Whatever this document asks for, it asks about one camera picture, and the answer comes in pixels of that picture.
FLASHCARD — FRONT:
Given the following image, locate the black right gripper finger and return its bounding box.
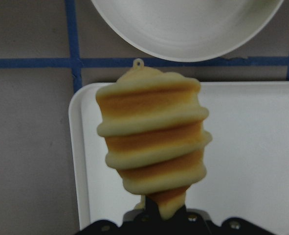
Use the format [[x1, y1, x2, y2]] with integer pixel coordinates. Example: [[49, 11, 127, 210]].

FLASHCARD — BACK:
[[78, 195, 163, 235], [162, 204, 265, 235]]

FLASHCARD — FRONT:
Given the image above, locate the striped bread loaf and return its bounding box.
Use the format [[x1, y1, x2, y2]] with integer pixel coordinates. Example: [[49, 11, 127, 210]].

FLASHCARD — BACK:
[[96, 59, 212, 220]]

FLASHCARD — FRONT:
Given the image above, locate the cream round plate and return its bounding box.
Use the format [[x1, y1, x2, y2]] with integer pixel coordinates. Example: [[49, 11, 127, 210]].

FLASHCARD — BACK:
[[93, 0, 282, 62]]

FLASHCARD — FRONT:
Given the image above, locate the cream rectangular tray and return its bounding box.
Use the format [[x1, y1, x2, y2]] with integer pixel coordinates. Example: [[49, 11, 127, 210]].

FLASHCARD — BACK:
[[68, 81, 289, 235]]

